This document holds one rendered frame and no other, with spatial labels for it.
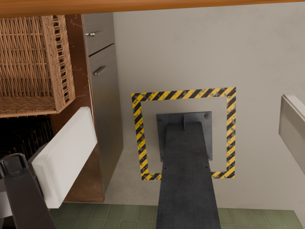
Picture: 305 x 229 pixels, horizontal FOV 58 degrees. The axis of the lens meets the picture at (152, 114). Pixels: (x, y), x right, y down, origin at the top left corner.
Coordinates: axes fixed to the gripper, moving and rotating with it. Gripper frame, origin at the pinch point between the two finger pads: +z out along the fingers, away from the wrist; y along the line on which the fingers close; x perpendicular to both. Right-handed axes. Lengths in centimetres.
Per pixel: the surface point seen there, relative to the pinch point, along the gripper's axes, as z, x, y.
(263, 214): 123, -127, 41
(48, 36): 61, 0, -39
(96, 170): 72, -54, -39
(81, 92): 74, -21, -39
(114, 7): 14.3, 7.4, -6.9
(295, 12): 135, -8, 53
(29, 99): 70, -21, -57
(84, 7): 14.2, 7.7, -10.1
